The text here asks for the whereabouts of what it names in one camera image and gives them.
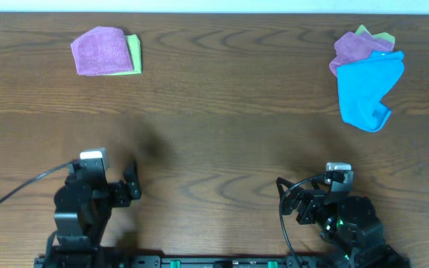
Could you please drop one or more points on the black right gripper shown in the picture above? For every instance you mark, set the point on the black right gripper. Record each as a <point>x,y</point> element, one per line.
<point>309,197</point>

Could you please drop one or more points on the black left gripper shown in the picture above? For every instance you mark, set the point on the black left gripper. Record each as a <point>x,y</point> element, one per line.
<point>122,193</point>

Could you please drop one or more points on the purple cloth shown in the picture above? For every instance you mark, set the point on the purple cloth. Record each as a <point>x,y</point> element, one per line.
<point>101,51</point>
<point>352,48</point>

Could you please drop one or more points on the blue cloth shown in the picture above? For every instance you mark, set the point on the blue cloth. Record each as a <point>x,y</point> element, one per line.
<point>362,86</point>

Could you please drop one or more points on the folded green cloth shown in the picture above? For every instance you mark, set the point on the folded green cloth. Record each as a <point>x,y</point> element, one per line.
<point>135,49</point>

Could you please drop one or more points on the light green cloth in pile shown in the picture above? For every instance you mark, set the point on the light green cloth in pile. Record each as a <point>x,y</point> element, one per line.
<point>384,36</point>

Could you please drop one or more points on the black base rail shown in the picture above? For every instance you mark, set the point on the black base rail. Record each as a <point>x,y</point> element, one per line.
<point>153,261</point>

